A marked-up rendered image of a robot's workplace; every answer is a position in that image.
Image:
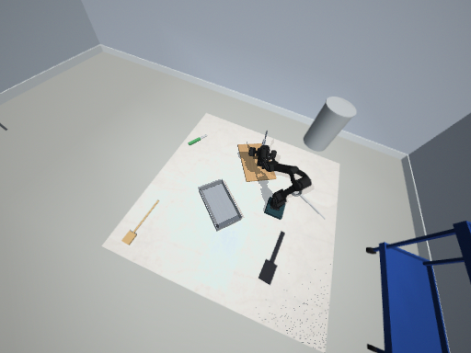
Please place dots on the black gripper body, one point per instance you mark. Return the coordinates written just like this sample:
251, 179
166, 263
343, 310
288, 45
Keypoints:
253, 151

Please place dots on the grey metal roasting tin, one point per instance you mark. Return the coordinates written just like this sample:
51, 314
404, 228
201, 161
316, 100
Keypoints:
220, 204

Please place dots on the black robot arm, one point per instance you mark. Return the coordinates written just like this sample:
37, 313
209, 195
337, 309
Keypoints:
279, 197

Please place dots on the light wooden board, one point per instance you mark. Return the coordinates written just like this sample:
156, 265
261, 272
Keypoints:
249, 163

